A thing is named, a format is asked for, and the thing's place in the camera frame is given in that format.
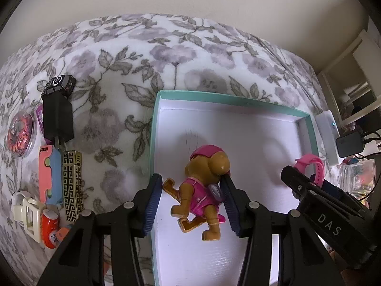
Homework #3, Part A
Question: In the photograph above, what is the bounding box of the pink brown puppy toy figure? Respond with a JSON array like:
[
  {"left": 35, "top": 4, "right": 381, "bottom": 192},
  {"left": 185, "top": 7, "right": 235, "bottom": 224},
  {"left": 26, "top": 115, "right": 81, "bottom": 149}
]
[{"left": 162, "top": 145, "right": 230, "bottom": 241}]

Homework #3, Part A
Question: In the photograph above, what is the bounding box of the teal white shallow box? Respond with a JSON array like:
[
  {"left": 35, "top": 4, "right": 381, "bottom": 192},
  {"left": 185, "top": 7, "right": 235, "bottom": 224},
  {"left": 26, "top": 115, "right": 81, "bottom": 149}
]
[{"left": 149, "top": 90, "right": 318, "bottom": 285}]

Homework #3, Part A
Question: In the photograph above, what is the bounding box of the pink watch strap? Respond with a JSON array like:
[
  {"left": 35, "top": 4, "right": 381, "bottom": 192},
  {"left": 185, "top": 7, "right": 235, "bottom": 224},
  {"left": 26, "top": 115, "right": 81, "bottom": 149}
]
[{"left": 294, "top": 153, "right": 326, "bottom": 189}]

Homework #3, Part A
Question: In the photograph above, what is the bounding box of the gold black patterned lighter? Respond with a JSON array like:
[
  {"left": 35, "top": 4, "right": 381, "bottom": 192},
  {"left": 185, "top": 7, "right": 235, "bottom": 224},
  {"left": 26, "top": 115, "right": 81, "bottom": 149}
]
[{"left": 62, "top": 150, "right": 84, "bottom": 223}]

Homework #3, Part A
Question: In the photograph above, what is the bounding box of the orange white tube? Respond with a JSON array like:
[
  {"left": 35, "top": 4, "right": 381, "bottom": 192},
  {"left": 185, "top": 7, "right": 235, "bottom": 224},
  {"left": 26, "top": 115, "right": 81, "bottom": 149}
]
[{"left": 41, "top": 209, "right": 59, "bottom": 249}]

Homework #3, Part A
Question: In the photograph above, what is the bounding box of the coral blue toy case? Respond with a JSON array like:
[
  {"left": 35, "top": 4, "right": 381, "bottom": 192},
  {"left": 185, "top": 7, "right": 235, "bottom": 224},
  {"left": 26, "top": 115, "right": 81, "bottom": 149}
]
[
  {"left": 55, "top": 225, "right": 72, "bottom": 245},
  {"left": 38, "top": 145, "right": 63, "bottom": 205}
]

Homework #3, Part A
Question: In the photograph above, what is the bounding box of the black wall charger plug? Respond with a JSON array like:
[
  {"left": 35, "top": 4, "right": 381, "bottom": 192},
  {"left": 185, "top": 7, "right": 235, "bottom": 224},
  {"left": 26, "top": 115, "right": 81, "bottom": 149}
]
[{"left": 42, "top": 92, "right": 74, "bottom": 150}]

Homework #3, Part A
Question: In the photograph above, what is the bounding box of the purple plastic clip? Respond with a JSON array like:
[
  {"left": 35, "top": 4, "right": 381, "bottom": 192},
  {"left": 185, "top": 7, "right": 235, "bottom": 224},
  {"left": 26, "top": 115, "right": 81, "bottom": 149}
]
[{"left": 35, "top": 104, "right": 44, "bottom": 135}]

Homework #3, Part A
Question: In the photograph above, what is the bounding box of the clear glass cup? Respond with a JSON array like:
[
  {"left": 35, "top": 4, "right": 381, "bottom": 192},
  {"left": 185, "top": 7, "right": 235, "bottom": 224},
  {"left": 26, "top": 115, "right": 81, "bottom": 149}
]
[{"left": 339, "top": 159, "right": 376, "bottom": 200}]

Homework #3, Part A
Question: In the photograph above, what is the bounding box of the black power adapter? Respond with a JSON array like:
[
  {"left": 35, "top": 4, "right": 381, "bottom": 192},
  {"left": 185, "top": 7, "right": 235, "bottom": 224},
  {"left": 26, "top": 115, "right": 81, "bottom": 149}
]
[{"left": 336, "top": 132, "right": 365, "bottom": 158}]

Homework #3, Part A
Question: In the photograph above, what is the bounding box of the white power strip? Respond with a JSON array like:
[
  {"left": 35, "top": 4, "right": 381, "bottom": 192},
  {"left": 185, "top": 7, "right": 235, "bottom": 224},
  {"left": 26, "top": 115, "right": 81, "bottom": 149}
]
[{"left": 315, "top": 110, "right": 343, "bottom": 167}]

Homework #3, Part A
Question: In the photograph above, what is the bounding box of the floral grey white blanket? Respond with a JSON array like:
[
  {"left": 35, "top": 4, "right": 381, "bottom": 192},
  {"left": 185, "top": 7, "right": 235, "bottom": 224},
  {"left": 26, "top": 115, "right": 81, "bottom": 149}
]
[{"left": 1, "top": 14, "right": 326, "bottom": 285}]

